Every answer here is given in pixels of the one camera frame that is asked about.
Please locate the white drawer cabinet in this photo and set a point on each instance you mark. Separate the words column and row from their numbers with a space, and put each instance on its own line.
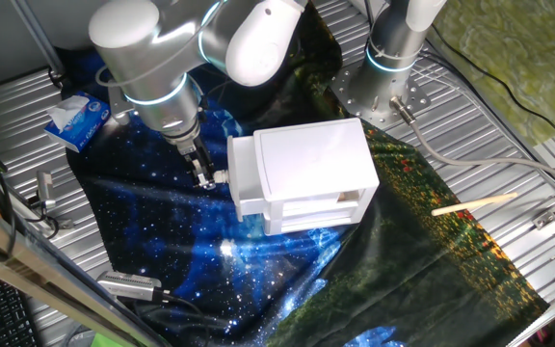
column 311, row 159

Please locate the green yellow cloth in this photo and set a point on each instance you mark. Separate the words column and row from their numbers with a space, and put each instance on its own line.
column 523, row 48

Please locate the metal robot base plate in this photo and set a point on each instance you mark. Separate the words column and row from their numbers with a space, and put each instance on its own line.
column 342, row 91

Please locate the bright green object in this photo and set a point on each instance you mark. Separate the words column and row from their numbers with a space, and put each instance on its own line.
column 101, row 341

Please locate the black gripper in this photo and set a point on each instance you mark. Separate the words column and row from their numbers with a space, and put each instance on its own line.
column 193, row 152

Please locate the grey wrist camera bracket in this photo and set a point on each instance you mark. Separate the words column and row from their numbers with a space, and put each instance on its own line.
column 119, row 108

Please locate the white tissue paper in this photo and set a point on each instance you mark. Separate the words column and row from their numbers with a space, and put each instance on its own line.
column 65, row 111

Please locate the grey metal pole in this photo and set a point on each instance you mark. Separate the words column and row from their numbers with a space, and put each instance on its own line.
column 36, row 36

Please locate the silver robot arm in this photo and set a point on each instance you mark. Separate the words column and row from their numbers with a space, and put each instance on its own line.
column 152, row 62

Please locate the light wooden stick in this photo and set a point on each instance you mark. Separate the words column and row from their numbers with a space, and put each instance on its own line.
column 475, row 203

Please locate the galaxy print cloth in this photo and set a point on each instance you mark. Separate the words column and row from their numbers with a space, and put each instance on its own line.
column 162, row 231

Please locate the small silver camera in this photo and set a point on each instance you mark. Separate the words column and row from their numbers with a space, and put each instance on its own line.
column 45, row 185

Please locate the blue tissue box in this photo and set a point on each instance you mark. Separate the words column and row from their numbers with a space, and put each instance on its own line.
column 87, row 127

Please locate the white plastic drawer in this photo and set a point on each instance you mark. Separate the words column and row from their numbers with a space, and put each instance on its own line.
column 316, row 221
column 316, row 208
column 244, row 168

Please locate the metal frame bar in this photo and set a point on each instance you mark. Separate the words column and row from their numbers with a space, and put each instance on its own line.
column 41, row 277

